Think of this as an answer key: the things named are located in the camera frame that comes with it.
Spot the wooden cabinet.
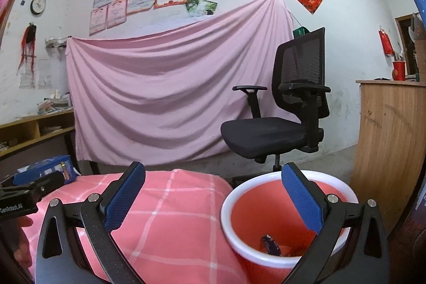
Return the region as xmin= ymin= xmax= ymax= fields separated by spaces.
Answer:
xmin=350 ymin=80 xmax=425 ymax=233

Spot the black office chair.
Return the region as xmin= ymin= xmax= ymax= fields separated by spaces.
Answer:
xmin=220 ymin=27 xmax=331 ymax=171

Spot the blue cardboard box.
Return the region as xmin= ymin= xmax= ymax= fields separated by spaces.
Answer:
xmin=13 ymin=155 xmax=78 ymax=185

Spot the red cup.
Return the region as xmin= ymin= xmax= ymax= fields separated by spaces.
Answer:
xmin=392 ymin=60 xmax=406 ymax=81

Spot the green photo poster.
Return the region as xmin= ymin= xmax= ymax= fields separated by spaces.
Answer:
xmin=185 ymin=0 xmax=217 ymax=17

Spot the person's left hand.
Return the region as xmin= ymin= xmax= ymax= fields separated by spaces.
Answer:
xmin=1 ymin=216 xmax=33 ymax=270

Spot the red plastic trash bucket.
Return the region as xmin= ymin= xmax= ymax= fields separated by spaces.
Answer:
xmin=220 ymin=169 xmax=358 ymax=283

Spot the green sign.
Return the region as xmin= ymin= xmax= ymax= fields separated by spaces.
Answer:
xmin=293 ymin=26 xmax=310 ymax=38

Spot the wooden shelf desk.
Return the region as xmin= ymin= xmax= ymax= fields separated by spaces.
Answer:
xmin=1 ymin=110 xmax=78 ymax=177

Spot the red tassel wall hanging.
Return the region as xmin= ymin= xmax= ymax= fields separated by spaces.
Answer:
xmin=18 ymin=23 xmax=37 ymax=74

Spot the red hanging ornament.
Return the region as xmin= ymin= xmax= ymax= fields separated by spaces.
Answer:
xmin=378 ymin=27 xmax=394 ymax=56

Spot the stack of books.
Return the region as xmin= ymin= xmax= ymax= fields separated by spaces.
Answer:
xmin=38 ymin=89 xmax=73 ymax=115

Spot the pink hanging sheet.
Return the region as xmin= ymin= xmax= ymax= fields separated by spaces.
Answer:
xmin=66 ymin=0 xmax=293 ymax=166

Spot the purple wrapper in bucket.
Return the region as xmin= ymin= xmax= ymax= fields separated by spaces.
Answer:
xmin=261 ymin=234 xmax=282 ymax=257

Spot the pink checkered tablecloth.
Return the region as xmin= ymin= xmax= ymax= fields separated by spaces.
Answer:
xmin=19 ymin=168 xmax=249 ymax=284

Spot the round wall clock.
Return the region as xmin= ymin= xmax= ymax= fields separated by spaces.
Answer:
xmin=30 ymin=0 xmax=47 ymax=16

